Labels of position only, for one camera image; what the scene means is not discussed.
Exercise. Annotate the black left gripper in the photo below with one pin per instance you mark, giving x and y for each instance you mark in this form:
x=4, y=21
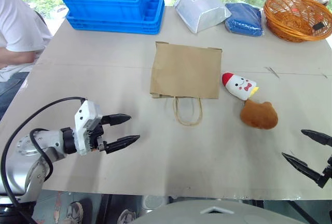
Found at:
x=96, y=141

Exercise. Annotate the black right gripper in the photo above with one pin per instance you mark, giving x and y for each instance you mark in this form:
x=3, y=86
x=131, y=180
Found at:
x=329, y=172

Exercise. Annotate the person's bare forearm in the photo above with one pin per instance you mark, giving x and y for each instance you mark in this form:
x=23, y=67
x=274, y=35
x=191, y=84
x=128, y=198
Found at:
x=16, y=58

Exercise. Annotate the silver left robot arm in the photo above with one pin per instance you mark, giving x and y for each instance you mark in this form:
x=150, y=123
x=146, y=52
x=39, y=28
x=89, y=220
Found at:
x=24, y=146

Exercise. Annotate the brown plush toy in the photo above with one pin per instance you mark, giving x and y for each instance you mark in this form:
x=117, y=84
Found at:
x=259, y=115

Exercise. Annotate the grey sneaker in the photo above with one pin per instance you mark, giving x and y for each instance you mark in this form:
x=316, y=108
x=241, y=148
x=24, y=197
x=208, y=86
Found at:
x=127, y=217
x=75, y=212

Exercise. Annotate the white chicken plush toy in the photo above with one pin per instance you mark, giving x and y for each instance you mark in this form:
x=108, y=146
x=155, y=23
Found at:
x=240, y=85

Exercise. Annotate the grey robot torso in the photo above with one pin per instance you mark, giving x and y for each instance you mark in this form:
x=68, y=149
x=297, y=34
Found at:
x=220, y=213

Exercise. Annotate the large blue plastic crate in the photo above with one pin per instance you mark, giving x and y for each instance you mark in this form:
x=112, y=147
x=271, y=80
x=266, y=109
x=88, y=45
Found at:
x=153, y=19

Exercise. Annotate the small black item in basket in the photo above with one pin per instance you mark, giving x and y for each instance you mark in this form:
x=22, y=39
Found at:
x=318, y=25

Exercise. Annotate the orange wicker basket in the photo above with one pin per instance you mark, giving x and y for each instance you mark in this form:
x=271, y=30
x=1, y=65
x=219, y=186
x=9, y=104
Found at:
x=293, y=19

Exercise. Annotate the white plastic package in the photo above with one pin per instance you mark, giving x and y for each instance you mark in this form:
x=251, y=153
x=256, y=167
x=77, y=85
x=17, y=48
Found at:
x=199, y=11

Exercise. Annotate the person in white shirt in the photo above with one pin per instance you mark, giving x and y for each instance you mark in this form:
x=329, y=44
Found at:
x=18, y=27

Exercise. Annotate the small red item in basket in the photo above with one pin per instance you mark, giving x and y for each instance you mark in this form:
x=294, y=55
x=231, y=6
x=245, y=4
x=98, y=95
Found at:
x=295, y=10

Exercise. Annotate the blue cloth in plastic wrap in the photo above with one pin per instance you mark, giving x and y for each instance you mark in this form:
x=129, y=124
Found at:
x=243, y=19

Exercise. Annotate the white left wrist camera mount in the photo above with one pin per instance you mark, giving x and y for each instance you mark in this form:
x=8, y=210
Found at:
x=85, y=115

